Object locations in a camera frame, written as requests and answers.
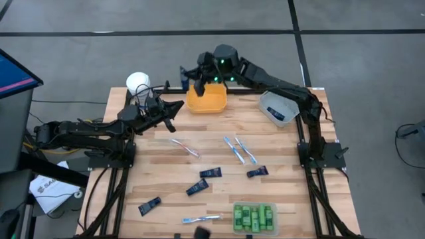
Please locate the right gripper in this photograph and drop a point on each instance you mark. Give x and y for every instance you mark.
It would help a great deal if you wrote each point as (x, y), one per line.
(207, 68)

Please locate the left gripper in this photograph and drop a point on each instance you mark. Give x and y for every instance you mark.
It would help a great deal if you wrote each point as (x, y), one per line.
(152, 117)

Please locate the red white toothbrush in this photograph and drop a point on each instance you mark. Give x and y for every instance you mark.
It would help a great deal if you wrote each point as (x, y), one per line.
(186, 148)

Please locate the blue white toothbrush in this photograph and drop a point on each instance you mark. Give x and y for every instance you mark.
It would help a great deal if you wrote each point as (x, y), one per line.
(234, 150)
(201, 218)
(246, 151)

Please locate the dark blue squeeze tube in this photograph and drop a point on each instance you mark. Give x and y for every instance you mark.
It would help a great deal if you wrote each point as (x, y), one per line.
(257, 171)
(197, 187)
(275, 113)
(149, 206)
(210, 172)

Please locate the green squeeze tube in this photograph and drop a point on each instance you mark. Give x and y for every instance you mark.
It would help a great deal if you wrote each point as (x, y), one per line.
(269, 219)
(262, 215)
(238, 217)
(255, 221)
(246, 215)

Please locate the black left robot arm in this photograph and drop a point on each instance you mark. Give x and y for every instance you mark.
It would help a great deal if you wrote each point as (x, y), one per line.
(83, 129)

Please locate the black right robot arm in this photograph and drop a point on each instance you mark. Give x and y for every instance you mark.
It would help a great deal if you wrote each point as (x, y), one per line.
(282, 88)

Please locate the orange plastic bin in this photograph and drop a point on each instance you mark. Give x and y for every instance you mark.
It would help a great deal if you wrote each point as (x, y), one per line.
(207, 103)

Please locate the white paper cup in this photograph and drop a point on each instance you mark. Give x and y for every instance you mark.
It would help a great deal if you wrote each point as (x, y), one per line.
(137, 82)

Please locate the grey plastic bin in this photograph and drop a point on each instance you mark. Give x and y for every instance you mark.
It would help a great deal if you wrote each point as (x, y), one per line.
(285, 103)

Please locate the clear plastic container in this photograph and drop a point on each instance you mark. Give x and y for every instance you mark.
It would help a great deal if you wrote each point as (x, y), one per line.
(274, 203)

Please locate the white printed paper sheet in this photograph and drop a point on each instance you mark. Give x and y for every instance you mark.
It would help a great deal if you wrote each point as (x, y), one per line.
(50, 192)

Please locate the dark display stand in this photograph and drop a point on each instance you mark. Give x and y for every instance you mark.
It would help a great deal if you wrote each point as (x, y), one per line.
(13, 132)

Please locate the large display screen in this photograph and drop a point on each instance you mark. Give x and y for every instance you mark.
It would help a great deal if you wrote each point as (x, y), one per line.
(13, 76)

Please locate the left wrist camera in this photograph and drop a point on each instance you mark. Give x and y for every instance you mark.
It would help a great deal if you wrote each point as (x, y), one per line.
(153, 102)

